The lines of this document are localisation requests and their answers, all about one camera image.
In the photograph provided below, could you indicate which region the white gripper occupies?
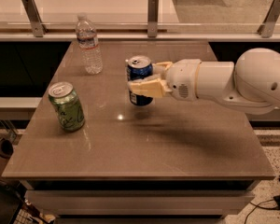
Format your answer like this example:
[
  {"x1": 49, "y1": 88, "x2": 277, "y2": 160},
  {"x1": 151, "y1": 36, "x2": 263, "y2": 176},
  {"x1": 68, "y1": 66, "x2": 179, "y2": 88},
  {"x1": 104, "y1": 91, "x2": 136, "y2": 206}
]
[{"x1": 128, "y1": 59, "x2": 202, "y2": 101}]

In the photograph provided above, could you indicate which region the blue pepsi can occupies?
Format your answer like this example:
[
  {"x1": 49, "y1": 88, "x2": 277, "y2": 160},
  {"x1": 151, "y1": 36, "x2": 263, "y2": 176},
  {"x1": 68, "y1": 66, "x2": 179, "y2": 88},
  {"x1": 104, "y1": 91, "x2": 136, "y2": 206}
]
[{"x1": 126, "y1": 55, "x2": 153, "y2": 106}]

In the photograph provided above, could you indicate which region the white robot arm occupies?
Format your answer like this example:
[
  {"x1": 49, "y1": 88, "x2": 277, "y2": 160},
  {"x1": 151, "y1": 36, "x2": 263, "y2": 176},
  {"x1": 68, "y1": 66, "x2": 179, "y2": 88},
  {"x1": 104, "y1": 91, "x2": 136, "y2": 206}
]
[{"x1": 128, "y1": 48, "x2": 280, "y2": 115}]

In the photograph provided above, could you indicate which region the green soda can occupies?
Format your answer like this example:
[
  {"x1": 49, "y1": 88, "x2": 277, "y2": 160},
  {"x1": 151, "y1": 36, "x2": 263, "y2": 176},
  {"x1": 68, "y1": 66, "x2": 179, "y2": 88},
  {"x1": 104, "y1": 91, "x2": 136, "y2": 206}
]
[{"x1": 49, "y1": 81, "x2": 85, "y2": 132}]

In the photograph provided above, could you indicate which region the clear plastic water bottle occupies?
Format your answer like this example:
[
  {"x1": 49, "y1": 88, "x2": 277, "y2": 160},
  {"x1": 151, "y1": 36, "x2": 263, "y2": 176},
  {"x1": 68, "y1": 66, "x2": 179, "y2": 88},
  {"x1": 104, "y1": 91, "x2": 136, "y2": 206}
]
[{"x1": 76, "y1": 13, "x2": 103, "y2": 75}]

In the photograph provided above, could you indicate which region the dark round object left floor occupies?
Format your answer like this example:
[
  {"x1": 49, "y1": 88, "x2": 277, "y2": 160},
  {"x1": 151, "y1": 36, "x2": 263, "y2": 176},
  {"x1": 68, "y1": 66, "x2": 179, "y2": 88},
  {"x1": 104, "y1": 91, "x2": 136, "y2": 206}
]
[{"x1": 0, "y1": 139, "x2": 13, "y2": 159}]

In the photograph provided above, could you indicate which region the middle metal railing bracket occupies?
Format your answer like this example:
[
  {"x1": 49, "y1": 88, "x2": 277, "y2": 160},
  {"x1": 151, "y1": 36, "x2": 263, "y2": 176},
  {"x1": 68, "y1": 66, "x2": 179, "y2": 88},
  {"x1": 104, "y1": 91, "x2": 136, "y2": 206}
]
[{"x1": 147, "y1": 0, "x2": 159, "y2": 37}]

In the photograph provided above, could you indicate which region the metal railing bracket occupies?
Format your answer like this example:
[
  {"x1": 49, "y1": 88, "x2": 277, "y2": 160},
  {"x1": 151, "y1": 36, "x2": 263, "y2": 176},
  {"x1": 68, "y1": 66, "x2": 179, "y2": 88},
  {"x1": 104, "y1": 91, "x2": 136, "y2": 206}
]
[
  {"x1": 147, "y1": 0, "x2": 159, "y2": 37},
  {"x1": 21, "y1": 0, "x2": 47, "y2": 37},
  {"x1": 258, "y1": 0, "x2": 280, "y2": 38}
]

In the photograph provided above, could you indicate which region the right metal railing bracket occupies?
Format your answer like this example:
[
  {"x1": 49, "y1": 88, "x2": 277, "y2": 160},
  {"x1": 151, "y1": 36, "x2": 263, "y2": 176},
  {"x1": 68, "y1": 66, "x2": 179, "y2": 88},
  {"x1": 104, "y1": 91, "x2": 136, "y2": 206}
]
[{"x1": 258, "y1": 0, "x2": 280, "y2": 38}]

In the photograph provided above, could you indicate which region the left metal railing bracket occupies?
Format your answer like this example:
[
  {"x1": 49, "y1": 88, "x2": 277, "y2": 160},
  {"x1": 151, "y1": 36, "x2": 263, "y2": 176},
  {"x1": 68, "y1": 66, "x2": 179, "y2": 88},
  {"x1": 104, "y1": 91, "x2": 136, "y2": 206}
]
[{"x1": 21, "y1": 0, "x2": 47, "y2": 37}]

